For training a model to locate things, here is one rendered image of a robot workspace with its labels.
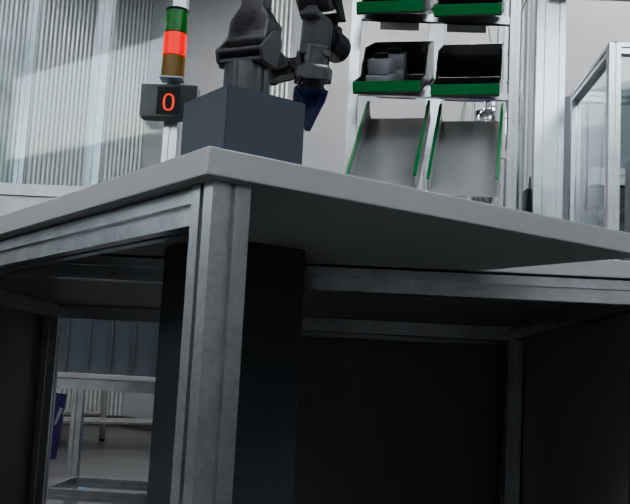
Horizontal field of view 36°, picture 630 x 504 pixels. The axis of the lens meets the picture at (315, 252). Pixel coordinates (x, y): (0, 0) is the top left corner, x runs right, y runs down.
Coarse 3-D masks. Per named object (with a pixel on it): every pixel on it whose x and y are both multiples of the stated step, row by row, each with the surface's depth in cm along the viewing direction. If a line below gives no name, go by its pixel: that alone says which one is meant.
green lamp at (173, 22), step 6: (168, 12) 208; (174, 12) 208; (180, 12) 208; (186, 12) 209; (168, 18) 208; (174, 18) 207; (180, 18) 208; (186, 18) 209; (168, 24) 208; (174, 24) 207; (180, 24) 207; (186, 24) 209; (168, 30) 207; (174, 30) 207; (180, 30) 207; (186, 30) 209
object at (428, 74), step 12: (372, 48) 207; (384, 48) 211; (408, 48) 210; (420, 48) 209; (432, 48) 205; (408, 60) 210; (420, 60) 210; (432, 60) 206; (408, 72) 211; (420, 72) 210; (432, 72) 206; (360, 84) 186; (372, 84) 186; (384, 84) 185; (396, 84) 185; (408, 84) 184; (420, 84) 185
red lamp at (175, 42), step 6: (168, 36) 207; (174, 36) 207; (180, 36) 207; (186, 36) 209; (168, 42) 207; (174, 42) 207; (180, 42) 207; (186, 42) 209; (168, 48) 207; (174, 48) 206; (180, 48) 207; (162, 54) 208; (180, 54) 207
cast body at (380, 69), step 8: (376, 56) 187; (384, 56) 186; (368, 64) 187; (376, 64) 186; (384, 64) 186; (392, 64) 188; (368, 72) 188; (376, 72) 187; (384, 72) 186; (392, 72) 188; (368, 80) 187; (376, 80) 186; (384, 80) 186; (392, 80) 188
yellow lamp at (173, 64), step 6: (168, 54) 206; (174, 54) 206; (162, 60) 208; (168, 60) 206; (174, 60) 206; (180, 60) 207; (162, 66) 207; (168, 66) 206; (174, 66) 206; (180, 66) 207; (162, 72) 207; (168, 72) 206; (174, 72) 206; (180, 72) 207
